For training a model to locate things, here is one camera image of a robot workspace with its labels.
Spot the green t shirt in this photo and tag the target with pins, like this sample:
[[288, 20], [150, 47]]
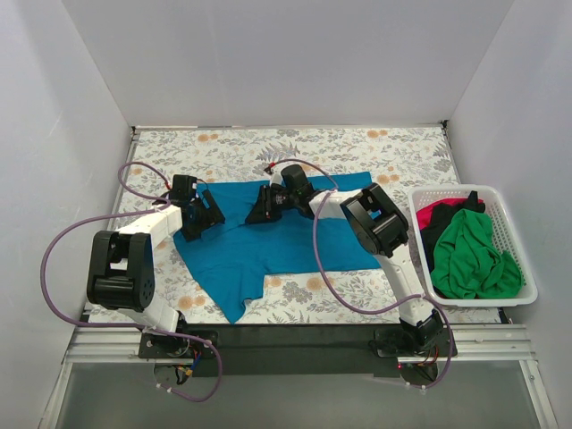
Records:
[[466, 265]]

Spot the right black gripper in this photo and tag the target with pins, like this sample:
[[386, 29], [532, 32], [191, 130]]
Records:
[[269, 203]]

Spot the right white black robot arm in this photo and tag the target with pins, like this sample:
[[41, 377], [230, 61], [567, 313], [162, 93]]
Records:
[[380, 228]]

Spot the white plastic laundry basket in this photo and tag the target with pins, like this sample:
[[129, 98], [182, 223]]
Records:
[[505, 237]]

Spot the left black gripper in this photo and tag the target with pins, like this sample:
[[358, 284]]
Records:
[[202, 215]]

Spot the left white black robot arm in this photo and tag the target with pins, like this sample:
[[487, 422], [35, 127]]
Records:
[[121, 274]]

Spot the floral patterned table mat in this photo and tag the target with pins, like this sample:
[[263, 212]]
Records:
[[399, 159]]

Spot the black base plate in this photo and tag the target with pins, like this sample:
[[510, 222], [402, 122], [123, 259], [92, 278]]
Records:
[[294, 349]]

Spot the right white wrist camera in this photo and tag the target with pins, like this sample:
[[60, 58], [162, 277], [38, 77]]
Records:
[[275, 177]]

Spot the magenta t shirt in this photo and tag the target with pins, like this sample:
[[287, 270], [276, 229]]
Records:
[[440, 212]]

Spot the blue t shirt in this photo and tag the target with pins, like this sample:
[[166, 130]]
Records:
[[231, 260]]

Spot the aluminium frame rail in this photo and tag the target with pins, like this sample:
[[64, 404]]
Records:
[[103, 345]]

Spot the black t shirt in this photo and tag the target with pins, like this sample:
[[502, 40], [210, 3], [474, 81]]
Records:
[[430, 235]]

